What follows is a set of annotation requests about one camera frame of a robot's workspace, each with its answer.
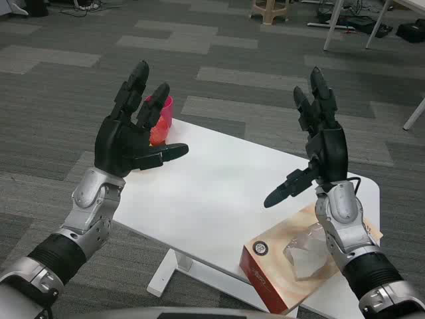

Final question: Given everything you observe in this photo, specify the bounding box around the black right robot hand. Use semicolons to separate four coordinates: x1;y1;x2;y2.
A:
264;66;349;209

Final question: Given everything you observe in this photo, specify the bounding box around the red apple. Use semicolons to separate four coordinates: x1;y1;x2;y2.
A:
149;114;171;146

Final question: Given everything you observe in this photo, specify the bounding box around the beige plastic stool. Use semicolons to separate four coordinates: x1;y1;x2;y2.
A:
249;0;290;26

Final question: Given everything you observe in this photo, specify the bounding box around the silver robot chest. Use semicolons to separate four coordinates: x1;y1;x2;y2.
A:
96;307;299;319

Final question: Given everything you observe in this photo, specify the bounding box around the pink plastic cup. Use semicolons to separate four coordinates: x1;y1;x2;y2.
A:
143;95;175;130

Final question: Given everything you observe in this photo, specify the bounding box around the white desk foot bar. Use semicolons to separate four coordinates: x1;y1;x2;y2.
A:
307;22;356;31

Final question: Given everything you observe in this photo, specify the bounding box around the beige and red tissue box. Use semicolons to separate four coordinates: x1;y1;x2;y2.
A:
238;202;384;315

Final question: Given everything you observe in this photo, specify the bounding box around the white tissue sheet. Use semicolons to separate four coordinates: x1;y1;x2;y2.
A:
283;223;333;282

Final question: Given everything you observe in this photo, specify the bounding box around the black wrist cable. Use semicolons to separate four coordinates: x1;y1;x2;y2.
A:
345;177;362;197

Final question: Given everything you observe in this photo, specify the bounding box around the black equipment case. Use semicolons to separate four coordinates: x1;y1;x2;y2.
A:
395;19;425;43
343;15;393;39

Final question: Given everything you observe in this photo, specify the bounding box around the white table base frame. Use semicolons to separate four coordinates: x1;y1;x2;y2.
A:
146;248;253;300

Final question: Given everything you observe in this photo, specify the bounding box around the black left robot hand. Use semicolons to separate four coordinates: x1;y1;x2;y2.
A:
94;60;189;179

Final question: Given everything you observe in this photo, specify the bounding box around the white desk leg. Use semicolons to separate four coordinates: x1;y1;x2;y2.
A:
403;96;425;131
323;0;345;51
365;0;394;50

